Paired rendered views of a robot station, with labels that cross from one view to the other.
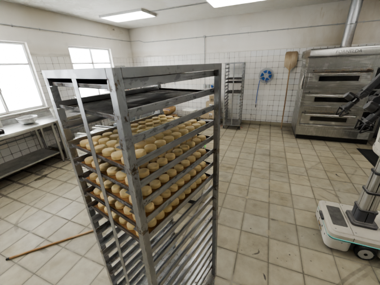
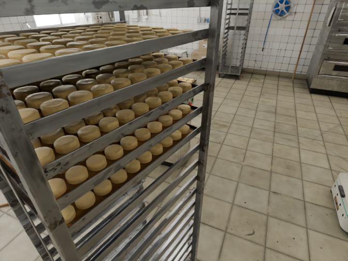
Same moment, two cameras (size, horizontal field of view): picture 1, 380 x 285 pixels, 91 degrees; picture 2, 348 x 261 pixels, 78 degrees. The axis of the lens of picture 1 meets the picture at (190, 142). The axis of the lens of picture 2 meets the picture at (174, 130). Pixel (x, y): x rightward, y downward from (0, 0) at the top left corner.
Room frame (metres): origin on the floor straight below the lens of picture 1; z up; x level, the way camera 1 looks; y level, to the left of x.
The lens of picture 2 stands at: (0.28, -0.04, 1.60)
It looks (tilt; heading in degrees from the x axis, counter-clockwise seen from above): 32 degrees down; 1
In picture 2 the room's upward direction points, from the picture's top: straight up
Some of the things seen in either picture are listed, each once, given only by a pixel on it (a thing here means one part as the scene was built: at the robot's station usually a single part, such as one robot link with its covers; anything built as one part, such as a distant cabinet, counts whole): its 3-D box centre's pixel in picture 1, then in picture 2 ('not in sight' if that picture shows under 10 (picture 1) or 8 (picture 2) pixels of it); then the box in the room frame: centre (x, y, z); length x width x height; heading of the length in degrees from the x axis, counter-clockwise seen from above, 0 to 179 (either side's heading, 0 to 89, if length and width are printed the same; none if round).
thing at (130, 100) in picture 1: (145, 98); not in sight; (0.92, 0.21, 1.68); 0.60 x 0.40 x 0.02; 144
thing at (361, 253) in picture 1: (364, 252); not in sight; (1.22, -1.64, 0.08); 0.16 x 0.06 x 0.16; 67
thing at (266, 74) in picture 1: (264, 88); (277, 25); (5.48, -2.20, 1.10); 0.41 x 0.17 x 1.10; 67
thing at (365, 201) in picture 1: (366, 206); not in sight; (1.43, -1.74, 0.45); 0.13 x 0.13 x 0.40; 67
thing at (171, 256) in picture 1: (186, 236); (154, 218); (0.81, 0.04, 0.87); 0.64 x 0.03 x 0.03; 144
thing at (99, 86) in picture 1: (142, 78); not in sight; (0.92, 0.21, 1.77); 0.60 x 0.40 x 0.02; 144
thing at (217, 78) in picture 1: (215, 196); (202, 161); (1.04, -0.16, 0.97); 0.03 x 0.03 x 1.70; 54
